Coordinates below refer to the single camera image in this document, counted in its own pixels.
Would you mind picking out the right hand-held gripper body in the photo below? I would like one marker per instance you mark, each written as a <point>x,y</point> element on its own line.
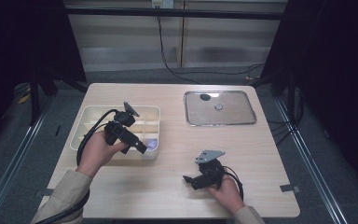
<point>209,175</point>

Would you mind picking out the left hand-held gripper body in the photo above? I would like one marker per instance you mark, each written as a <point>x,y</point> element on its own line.
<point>119,129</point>

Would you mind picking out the light purple sock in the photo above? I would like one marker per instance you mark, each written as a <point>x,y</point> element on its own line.
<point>152,144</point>

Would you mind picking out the cream divided storage box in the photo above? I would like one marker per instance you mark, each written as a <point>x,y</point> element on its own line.
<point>149,121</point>

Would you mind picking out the person's right hand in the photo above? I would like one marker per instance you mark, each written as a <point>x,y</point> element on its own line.
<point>228,194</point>

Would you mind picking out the person's left hand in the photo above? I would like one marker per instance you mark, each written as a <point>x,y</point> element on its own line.
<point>98,154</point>

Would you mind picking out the clear tray with metal rim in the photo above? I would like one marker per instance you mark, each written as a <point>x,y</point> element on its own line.
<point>227,112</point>

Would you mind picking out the small round silver disc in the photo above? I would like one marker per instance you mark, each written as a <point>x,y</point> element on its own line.
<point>218,107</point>

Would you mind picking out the small black oval object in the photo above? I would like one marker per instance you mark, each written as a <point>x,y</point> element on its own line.
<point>205,97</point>

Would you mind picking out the grey tape piece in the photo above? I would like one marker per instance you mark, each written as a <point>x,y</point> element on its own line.
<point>289,188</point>
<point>42,193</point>

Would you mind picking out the black metal stand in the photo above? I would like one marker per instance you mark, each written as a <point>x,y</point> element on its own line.
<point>34,99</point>
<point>291,99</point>

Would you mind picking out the yellow object on floor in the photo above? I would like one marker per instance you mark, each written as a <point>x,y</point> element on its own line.
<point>23,99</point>

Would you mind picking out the black horizontal bar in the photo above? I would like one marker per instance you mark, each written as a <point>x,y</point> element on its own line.
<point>174,13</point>

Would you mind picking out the dark curtain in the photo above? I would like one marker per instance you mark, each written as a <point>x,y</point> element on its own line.
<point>21,40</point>
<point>338,77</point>

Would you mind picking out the metal floor rail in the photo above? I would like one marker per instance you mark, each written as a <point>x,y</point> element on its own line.
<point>310,161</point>
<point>12,161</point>

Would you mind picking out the white wall outlet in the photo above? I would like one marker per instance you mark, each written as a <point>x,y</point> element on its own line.
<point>162,3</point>

